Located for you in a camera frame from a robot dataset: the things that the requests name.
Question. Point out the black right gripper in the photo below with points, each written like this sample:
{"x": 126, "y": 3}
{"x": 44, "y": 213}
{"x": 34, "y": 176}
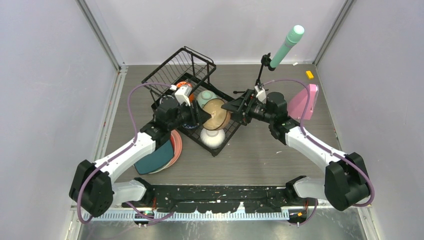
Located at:
{"x": 237, "y": 105}

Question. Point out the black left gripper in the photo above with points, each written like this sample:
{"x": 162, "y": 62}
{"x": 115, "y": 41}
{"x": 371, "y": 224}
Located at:
{"x": 197, "y": 115}

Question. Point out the brown striped bowl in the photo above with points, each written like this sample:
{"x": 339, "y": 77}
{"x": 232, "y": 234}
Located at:
{"x": 219, "y": 117}

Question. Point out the light green bowl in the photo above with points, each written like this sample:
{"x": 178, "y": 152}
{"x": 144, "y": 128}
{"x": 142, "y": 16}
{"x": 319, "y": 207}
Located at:
{"x": 205, "y": 96}

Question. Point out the orange mug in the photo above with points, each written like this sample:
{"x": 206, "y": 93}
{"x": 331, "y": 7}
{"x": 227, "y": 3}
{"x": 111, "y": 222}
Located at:
{"x": 192, "y": 97}

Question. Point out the white blue-rimmed bowl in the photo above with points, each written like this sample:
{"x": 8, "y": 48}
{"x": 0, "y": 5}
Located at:
{"x": 213, "y": 139}

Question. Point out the red patterned bowl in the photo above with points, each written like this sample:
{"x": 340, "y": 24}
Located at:
{"x": 190, "y": 126}

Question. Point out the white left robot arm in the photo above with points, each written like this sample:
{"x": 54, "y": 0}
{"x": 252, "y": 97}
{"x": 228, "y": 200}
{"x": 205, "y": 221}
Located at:
{"x": 94, "y": 187}

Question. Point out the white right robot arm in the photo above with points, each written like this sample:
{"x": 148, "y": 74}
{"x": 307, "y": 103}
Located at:
{"x": 345, "y": 181}

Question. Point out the pink round plate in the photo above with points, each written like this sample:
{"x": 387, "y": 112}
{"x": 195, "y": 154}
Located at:
{"x": 177, "y": 144}

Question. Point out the black mini tripod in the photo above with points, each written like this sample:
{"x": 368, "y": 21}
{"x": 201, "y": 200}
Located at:
{"x": 265, "y": 63}

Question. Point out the teal square plate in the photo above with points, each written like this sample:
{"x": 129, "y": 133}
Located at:
{"x": 156, "y": 160}

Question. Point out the pink wedge object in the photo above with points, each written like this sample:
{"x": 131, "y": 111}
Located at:
{"x": 297, "y": 104}

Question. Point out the yellow small block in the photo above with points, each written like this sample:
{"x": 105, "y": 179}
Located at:
{"x": 309, "y": 74}

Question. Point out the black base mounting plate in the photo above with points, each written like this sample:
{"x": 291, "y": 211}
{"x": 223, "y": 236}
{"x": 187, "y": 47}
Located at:
{"x": 218, "y": 199}

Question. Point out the mint green microphone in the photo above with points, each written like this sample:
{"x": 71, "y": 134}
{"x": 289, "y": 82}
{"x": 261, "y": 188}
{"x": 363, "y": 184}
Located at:
{"x": 291, "y": 39}

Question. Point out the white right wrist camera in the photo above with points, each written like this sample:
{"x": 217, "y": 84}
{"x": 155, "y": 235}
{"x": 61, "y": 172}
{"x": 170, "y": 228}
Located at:
{"x": 260, "y": 91}

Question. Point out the black wire dish rack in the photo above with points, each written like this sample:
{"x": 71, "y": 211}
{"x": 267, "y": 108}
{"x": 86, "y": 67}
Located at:
{"x": 187, "y": 67}

